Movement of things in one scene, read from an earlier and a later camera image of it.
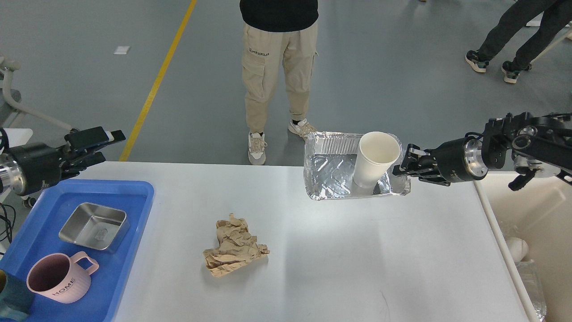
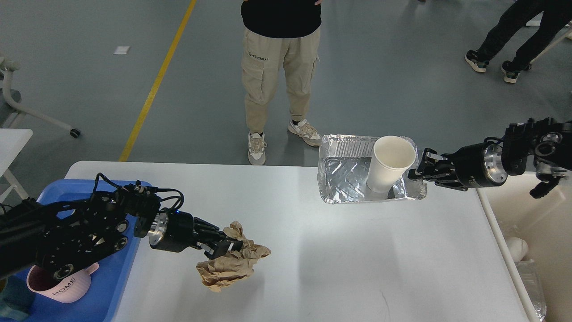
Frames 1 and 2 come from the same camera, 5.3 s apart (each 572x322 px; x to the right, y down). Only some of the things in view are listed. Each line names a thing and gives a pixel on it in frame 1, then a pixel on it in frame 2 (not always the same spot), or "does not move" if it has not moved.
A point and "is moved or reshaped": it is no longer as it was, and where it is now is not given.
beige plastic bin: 539,211 does not move
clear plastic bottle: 532,282 does not move
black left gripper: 34,167 -> 174,230
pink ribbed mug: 60,278 does not move
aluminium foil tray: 329,162 is moved or reshaped
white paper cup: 376,151 is moved or reshaped
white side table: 14,137 does not move
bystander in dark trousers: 557,14 does not move
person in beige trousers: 273,31 does not move
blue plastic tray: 37,234 does not move
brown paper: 237,246 is moved or reshaped
